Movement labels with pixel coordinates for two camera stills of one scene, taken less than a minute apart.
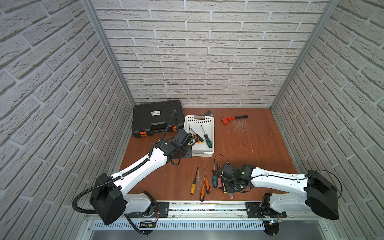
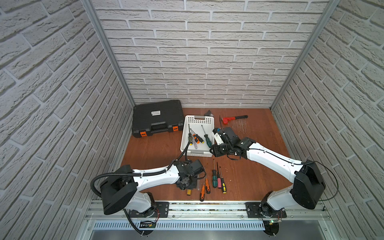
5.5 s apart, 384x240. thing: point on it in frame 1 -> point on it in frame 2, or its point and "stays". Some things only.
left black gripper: [190, 152] -> [185, 185]
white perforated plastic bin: [202, 129] stays
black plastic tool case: [161, 117] stays
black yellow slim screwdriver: [224, 189] stays
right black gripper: [228, 189] -> [215, 149]
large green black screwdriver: [209, 143] stays
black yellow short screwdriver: [191, 141] -> [198, 137]
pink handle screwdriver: [219, 179] stays
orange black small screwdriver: [195, 137] stays
